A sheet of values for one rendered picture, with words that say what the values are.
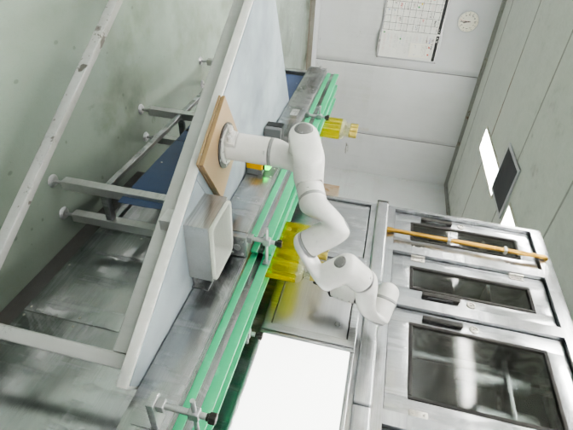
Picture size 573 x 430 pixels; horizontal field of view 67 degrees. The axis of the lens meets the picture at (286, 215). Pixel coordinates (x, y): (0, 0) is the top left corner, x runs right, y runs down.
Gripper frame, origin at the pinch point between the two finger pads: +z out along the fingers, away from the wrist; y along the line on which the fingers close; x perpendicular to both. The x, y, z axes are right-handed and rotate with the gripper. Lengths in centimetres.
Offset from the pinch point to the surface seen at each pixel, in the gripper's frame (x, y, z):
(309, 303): 2.6, -12.5, 1.8
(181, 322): 45, 6, 27
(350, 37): -563, -78, 198
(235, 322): 34.8, 4.2, 13.8
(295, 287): -1.7, -12.5, 10.2
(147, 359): 61, 9, 26
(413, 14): -584, -35, 113
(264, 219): -4.5, 13.7, 26.2
